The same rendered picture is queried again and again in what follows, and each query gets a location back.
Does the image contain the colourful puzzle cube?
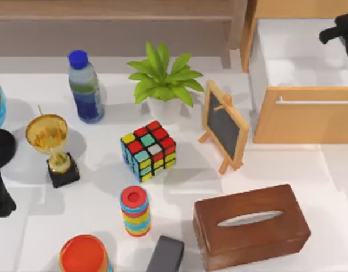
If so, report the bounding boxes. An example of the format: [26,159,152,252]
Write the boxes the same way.
[120,120,177,184]

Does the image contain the long metal drawer handle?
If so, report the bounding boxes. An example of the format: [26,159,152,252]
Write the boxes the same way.
[275,96,348,106]

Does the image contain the blue cap water bottle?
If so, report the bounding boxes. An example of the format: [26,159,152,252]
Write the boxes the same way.
[67,50,105,124]

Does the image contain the wooden cupboard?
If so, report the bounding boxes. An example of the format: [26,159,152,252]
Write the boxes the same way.
[0,0,348,73]

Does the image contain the stack of coloured rings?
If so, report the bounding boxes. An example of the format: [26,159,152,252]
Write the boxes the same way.
[118,185,152,239]

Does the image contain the gold trophy on black base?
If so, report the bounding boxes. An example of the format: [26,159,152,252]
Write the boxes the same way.
[24,105,81,189]

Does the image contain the wooden framed blackboard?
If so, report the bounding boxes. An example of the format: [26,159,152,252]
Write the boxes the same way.
[198,79,250,175]

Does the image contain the brown wooden tissue box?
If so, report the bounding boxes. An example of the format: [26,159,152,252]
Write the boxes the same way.
[192,184,312,272]

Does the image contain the green plant in white pot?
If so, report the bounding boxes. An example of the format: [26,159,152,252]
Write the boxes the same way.
[126,41,205,125]

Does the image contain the dark grey box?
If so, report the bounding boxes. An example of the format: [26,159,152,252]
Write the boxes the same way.
[145,235,185,272]

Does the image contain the grey drawer inside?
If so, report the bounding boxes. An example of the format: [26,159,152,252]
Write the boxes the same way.
[248,18,348,114]

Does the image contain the pale wooden drawer front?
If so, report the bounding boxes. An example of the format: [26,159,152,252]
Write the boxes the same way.
[252,86,348,145]

